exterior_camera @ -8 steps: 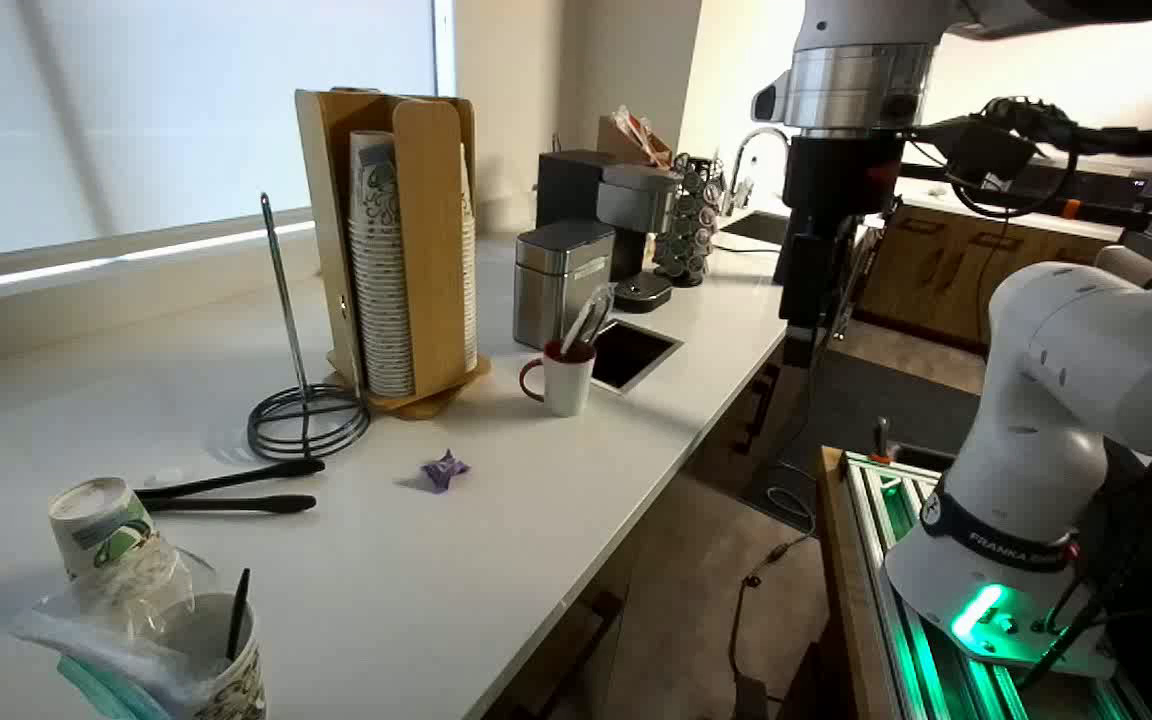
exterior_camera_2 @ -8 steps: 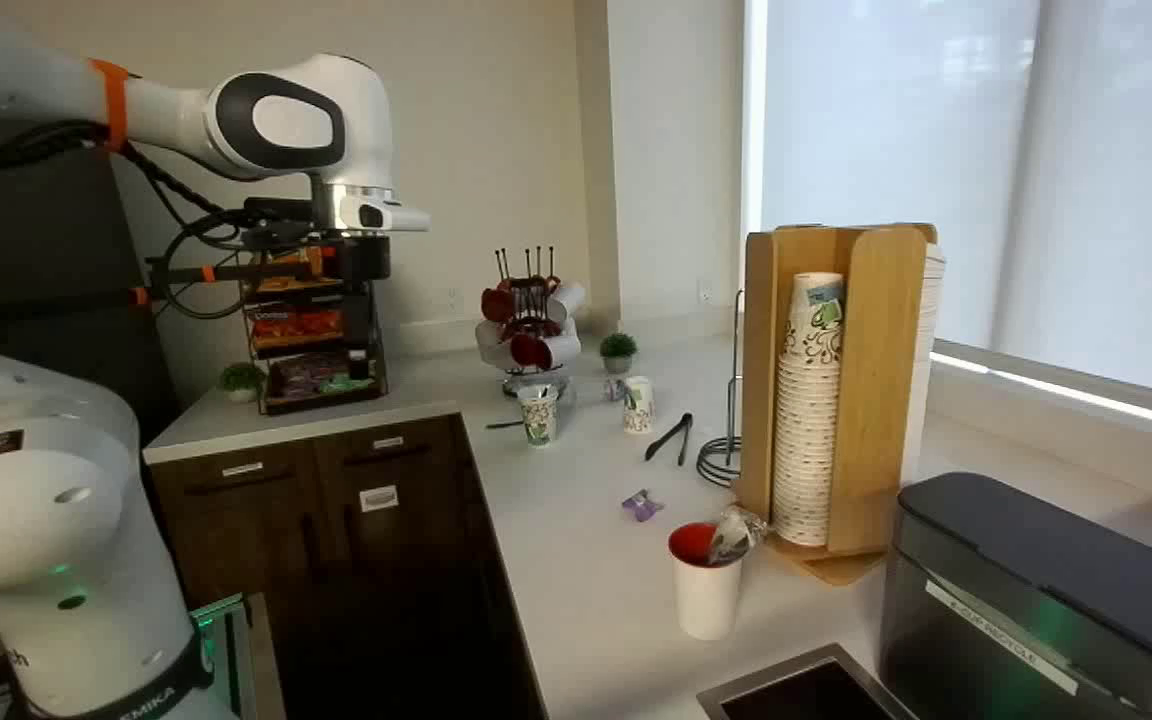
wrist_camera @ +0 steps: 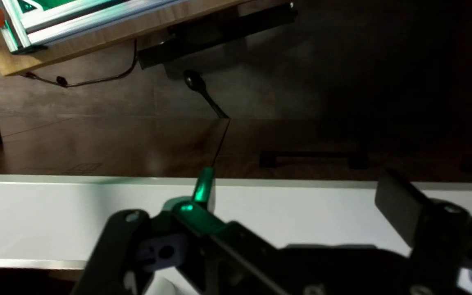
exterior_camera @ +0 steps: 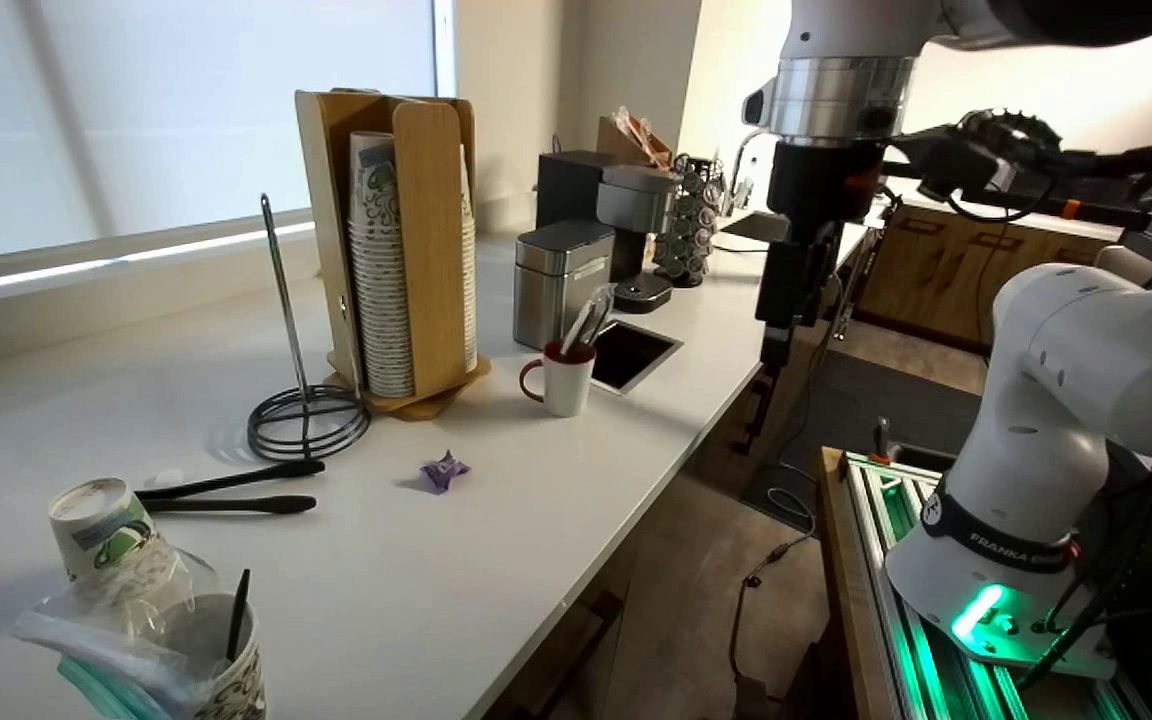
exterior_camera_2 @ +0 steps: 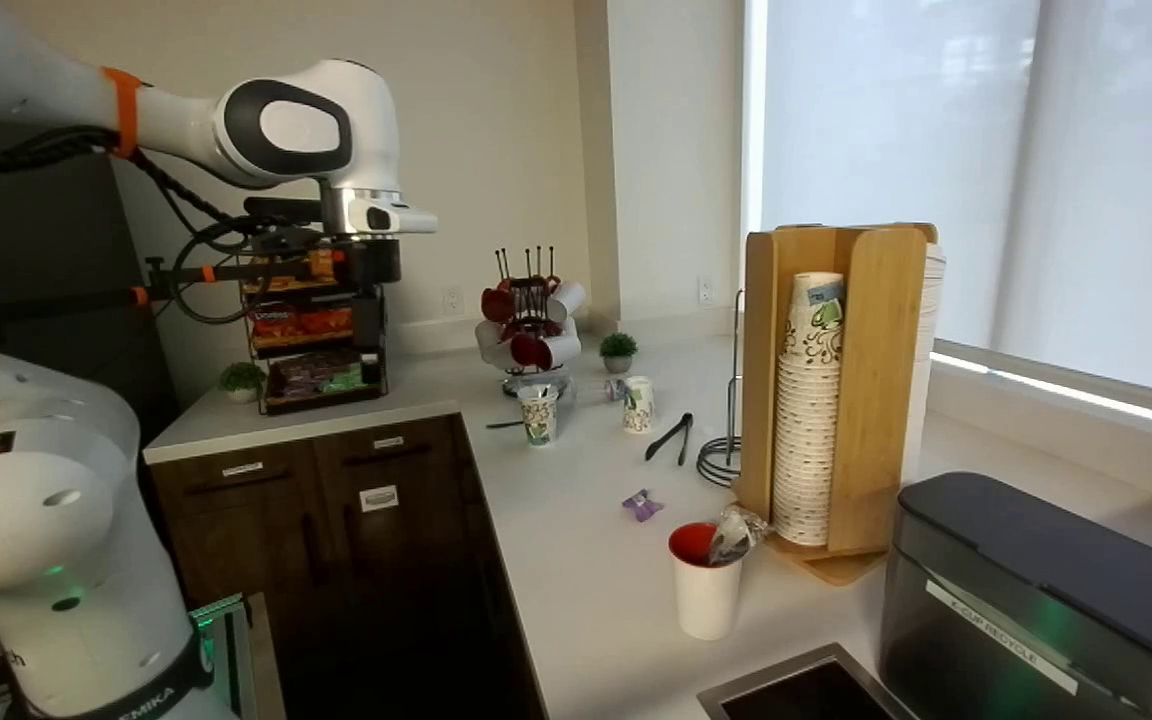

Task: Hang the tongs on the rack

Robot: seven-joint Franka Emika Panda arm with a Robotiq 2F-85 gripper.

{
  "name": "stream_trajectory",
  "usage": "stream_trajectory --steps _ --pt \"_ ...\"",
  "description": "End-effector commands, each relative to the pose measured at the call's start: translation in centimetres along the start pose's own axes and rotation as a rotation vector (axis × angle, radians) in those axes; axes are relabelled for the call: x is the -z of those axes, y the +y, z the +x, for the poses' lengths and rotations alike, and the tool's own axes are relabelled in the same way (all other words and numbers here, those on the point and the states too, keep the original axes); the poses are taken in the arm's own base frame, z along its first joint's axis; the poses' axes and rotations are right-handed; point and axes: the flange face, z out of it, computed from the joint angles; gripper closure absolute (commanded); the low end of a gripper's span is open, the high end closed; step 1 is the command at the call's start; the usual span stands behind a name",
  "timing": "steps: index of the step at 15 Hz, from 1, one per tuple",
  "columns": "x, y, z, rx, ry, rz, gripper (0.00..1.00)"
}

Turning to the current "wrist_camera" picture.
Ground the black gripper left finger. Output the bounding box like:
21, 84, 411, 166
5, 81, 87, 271
70, 166, 303, 295

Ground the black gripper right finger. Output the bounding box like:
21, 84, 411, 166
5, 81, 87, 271
373, 171, 472, 295

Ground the black spoon-shaped rod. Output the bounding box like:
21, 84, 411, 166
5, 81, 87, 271
182, 69, 232, 169

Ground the black metal base bar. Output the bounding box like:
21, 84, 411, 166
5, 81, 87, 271
136, 0, 298, 73

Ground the black floor cable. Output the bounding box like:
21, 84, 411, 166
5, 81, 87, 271
21, 38, 139, 91

